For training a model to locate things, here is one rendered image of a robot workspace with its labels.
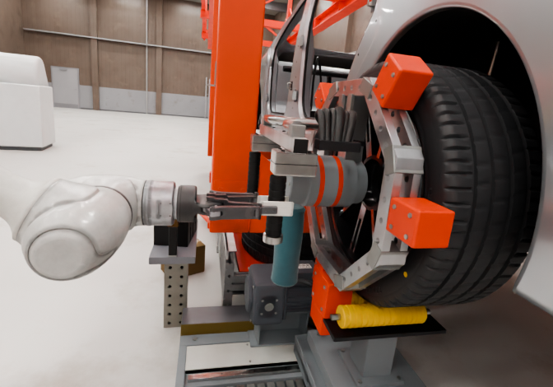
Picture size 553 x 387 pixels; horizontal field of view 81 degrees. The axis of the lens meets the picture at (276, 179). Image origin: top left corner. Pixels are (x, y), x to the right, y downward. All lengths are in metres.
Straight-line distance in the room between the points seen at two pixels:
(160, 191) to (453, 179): 0.55
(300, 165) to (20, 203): 0.46
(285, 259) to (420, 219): 0.54
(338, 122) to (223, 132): 0.66
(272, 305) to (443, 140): 0.86
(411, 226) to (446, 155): 0.16
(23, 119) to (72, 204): 6.11
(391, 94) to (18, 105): 6.24
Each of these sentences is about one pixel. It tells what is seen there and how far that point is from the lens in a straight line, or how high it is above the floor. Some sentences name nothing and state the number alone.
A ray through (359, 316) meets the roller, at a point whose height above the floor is 0.53.
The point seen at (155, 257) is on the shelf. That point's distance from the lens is 1.34.
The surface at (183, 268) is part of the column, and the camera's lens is 1.57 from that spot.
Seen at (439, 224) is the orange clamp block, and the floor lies 0.86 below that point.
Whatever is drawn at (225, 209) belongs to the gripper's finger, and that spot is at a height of 0.84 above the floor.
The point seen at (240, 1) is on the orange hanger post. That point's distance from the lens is 1.31.
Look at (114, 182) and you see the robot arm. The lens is 0.65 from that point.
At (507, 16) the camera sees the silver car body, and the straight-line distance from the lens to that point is 0.82.
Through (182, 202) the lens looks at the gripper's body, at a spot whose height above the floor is 0.84.
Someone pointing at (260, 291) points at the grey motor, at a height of 0.38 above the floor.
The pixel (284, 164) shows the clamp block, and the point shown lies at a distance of 0.66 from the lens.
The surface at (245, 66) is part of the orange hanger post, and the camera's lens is 1.27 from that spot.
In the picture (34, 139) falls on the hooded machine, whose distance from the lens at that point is 6.60.
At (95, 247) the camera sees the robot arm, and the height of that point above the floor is 0.84.
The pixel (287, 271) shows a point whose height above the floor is 0.54.
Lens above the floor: 1.03
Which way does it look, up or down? 12 degrees down
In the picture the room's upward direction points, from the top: 5 degrees clockwise
